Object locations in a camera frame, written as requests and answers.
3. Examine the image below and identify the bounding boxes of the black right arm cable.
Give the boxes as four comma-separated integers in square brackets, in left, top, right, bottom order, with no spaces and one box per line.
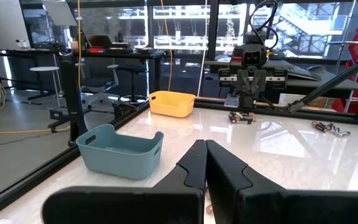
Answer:
[247,0,280,50]

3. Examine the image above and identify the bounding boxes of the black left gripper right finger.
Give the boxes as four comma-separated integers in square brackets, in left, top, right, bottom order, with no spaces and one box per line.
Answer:
[206,139,358,224]

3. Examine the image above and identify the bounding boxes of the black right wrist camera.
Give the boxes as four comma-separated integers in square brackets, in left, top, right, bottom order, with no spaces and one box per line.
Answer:
[242,43,269,68]

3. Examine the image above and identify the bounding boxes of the cardboard box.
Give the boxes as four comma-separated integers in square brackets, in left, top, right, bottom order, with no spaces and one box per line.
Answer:
[278,92,337,109]

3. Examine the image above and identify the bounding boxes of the black laptop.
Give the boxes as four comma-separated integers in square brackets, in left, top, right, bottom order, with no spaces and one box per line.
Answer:
[85,34,114,49]

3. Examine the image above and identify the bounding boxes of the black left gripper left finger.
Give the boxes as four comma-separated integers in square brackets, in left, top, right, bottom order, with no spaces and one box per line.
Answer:
[41,139,208,224]

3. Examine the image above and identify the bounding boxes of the black diagonal frame strut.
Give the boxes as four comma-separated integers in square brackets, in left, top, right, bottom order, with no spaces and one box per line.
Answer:
[287,49,358,113]

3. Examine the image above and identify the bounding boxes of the blue-grey plastic bin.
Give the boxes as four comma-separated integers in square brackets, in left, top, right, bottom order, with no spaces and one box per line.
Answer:
[75,123,165,180]

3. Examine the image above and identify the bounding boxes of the red storage bins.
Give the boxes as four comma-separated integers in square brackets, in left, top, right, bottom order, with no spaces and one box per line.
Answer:
[331,27,358,113]

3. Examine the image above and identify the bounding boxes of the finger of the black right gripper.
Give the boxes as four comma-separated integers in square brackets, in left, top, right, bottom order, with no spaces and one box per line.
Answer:
[250,68,267,109]
[236,68,252,109]

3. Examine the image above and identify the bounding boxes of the black bottle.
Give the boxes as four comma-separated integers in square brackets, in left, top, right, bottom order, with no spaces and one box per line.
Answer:
[78,30,87,51]

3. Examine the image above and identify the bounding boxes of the black office desk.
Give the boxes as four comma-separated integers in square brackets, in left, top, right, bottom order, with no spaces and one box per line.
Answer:
[0,48,167,94]

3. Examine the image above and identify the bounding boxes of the yellow plastic bin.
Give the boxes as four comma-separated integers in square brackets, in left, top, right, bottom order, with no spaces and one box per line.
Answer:
[148,90,196,119]

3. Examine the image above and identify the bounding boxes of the grey monitor back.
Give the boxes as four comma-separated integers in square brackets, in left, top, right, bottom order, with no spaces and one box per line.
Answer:
[41,0,78,27]

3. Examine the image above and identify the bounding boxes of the black keyboard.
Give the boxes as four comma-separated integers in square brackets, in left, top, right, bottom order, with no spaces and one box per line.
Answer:
[286,65,323,82]

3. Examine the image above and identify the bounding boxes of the black corner bracket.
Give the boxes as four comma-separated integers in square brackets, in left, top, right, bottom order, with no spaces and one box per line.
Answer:
[112,102,140,121]

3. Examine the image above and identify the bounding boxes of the metal base plate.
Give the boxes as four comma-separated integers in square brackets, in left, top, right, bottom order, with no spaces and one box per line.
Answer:
[224,94,241,108]

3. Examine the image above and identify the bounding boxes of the black floor stand post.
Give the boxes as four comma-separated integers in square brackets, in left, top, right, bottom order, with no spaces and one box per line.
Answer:
[57,47,89,147]

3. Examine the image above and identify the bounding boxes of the black stand base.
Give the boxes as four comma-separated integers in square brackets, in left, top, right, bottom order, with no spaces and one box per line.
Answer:
[47,106,71,131]

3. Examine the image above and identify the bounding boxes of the yellow hanging cable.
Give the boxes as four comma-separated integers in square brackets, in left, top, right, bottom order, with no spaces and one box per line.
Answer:
[159,0,174,92]

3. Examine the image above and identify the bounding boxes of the black stool chair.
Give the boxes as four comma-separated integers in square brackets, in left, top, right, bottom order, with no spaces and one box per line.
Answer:
[116,63,150,104]

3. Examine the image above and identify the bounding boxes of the white hanging cable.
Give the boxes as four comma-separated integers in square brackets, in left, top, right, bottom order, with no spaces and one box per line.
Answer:
[196,0,209,97]

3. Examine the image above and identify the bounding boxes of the white round stool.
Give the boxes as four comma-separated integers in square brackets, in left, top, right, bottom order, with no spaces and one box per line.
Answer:
[29,65,62,105]

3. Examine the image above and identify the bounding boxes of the yellow floor cable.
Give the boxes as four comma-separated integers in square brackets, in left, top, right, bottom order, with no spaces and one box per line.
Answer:
[0,126,71,139]

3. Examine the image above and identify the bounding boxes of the white monitor back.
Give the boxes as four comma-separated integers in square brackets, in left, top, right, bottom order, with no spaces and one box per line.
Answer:
[0,0,31,50]

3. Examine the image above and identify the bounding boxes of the grey office chair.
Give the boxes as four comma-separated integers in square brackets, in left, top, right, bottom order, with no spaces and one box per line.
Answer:
[75,60,121,110]

